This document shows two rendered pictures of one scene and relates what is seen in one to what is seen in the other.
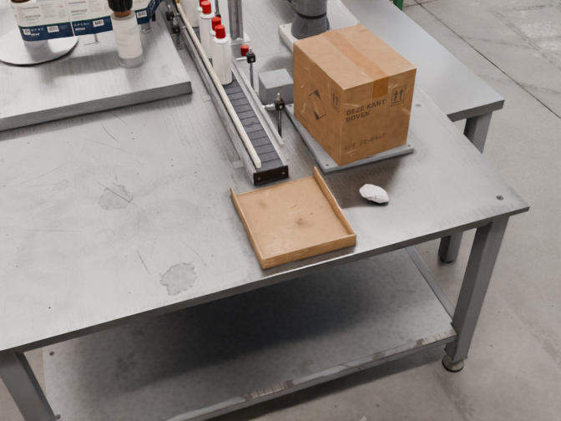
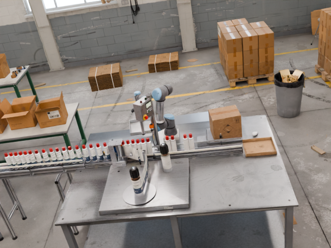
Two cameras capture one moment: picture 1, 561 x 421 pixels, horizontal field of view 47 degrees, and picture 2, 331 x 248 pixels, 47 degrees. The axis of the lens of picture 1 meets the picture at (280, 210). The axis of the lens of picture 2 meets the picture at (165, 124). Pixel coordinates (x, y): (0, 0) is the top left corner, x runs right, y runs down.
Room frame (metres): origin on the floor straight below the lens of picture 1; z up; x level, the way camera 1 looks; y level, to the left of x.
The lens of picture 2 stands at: (0.75, 3.22, 3.15)
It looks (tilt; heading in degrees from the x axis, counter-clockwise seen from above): 30 degrees down; 295
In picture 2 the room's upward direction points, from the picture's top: 10 degrees counter-clockwise
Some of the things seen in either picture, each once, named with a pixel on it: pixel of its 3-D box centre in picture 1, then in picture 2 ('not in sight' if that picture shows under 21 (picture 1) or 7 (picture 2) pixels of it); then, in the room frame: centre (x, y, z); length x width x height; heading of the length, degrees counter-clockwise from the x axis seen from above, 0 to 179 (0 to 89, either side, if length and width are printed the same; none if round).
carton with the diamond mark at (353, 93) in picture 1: (351, 93); (224, 123); (1.68, -0.22, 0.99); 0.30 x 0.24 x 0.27; 25
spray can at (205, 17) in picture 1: (209, 30); (173, 144); (2.11, 0.24, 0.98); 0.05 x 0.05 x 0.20
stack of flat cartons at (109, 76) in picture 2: not in sight; (106, 77); (4.88, -3.06, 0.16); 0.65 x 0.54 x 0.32; 25
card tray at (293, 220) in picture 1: (290, 214); (258, 146); (1.30, -0.03, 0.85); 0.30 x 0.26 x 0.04; 18
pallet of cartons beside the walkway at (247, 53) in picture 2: not in sight; (244, 49); (2.13, -3.72, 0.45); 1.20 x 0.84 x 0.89; 112
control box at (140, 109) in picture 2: not in sight; (143, 109); (2.37, 0.23, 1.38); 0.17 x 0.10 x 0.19; 73
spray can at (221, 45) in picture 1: (222, 54); (191, 142); (1.94, 0.18, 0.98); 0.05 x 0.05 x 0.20
